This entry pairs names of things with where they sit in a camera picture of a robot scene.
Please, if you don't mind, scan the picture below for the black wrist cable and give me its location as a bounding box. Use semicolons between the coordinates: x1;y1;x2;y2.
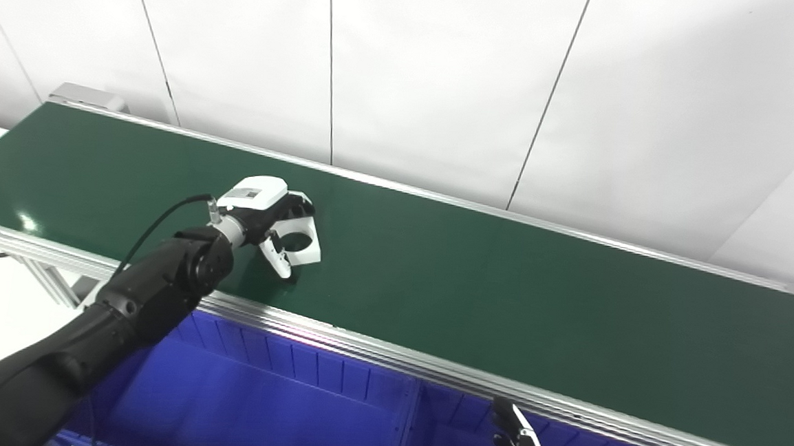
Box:
112;188;220;285

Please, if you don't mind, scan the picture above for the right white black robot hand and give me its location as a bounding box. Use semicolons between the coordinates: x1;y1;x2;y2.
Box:
488;396;581;446

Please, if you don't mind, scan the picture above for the green conveyor belt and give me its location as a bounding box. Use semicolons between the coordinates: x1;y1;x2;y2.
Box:
0;99;794;446
0;91;794;446

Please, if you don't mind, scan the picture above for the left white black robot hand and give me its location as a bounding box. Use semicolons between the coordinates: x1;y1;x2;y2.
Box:
205;172;319;283

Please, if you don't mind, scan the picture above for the blue plastic bin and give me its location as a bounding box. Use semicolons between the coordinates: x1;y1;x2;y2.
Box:
45;299;427;446
394;379;794;446

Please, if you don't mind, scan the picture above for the aluminium conveyor leg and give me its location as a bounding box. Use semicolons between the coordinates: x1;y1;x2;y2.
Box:
14;255;105;310

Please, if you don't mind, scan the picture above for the white block with round hole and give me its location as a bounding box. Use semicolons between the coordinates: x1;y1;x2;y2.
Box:
266;189;327;269

